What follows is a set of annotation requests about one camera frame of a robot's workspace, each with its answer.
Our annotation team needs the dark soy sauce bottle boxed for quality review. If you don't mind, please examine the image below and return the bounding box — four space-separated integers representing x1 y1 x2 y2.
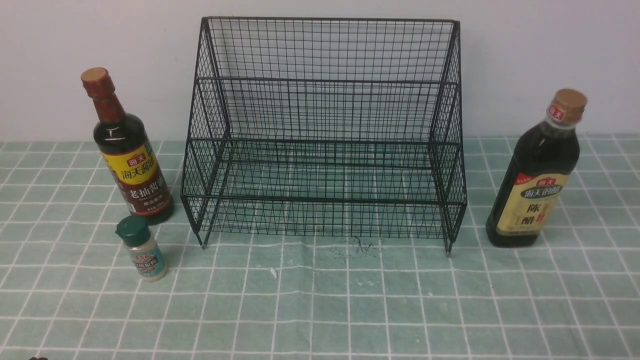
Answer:
80 67 174 225

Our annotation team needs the small green-capped seasoning jar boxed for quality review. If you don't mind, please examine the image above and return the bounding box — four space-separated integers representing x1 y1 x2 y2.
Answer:
115 215 169 281

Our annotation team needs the black wire mesh rack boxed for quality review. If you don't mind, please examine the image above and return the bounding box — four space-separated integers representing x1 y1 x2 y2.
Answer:
180 16 468 256

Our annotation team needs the vinegar bottle yellow label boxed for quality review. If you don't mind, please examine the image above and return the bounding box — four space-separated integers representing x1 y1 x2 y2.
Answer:
486 88 588 248

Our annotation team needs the green checkered tablecloth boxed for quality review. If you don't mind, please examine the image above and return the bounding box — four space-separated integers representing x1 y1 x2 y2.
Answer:
0 134 640 360

